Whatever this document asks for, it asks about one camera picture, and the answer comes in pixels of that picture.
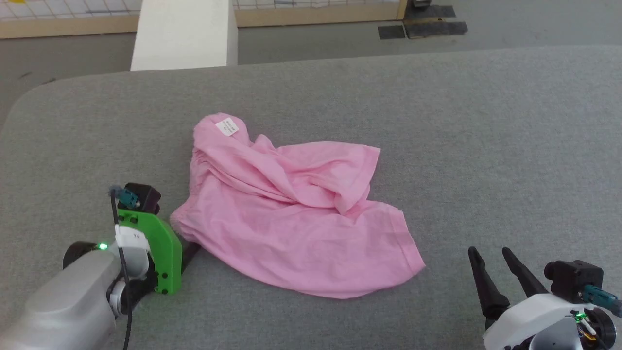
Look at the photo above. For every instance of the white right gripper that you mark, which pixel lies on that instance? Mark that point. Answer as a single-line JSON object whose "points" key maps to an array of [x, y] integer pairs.
{"points": [[525, 316]]}

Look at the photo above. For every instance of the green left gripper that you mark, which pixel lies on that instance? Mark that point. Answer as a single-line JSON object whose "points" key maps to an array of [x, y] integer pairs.
{"points": [[165, 253]]}

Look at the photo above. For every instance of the pink t-shirt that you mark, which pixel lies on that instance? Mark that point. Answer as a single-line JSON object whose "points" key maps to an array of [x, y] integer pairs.
{"points": [[291, 218]]}

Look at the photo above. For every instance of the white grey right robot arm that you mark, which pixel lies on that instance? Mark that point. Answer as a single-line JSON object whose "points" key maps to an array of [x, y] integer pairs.
{"points": [[559, 338]]}

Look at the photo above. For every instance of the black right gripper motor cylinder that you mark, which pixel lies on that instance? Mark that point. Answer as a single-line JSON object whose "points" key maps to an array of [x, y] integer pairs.
{"points": [[605, 325]]}

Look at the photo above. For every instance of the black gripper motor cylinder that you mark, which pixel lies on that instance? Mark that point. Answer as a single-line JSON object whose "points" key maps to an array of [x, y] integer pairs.
{"points": [[77, 253], [605, 325]]}

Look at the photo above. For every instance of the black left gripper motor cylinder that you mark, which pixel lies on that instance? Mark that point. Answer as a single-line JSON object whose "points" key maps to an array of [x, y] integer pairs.
{"points": [[77, 253]]}

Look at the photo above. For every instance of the white rectangular box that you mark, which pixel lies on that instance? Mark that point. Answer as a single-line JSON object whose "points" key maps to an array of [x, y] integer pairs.
{"points": [[184, 34]]}

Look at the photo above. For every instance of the large black floor plate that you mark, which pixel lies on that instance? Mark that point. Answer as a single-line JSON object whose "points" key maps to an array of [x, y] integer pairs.
{"points": [[435, 26]]}

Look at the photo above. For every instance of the small black floor patch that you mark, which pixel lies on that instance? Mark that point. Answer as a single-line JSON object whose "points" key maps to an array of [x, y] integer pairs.
{"points": [[391, 32]]}

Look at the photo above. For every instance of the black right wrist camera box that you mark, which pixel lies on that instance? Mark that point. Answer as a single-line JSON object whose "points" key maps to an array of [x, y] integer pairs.
{"points": [[571, 279]]}

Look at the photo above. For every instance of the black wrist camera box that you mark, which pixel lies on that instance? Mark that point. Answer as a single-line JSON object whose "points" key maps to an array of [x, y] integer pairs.
{"points": [[143, 197], [571, 279]]}

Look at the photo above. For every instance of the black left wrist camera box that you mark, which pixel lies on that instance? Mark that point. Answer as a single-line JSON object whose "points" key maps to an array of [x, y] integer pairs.
{"points": [[143, 197]]}

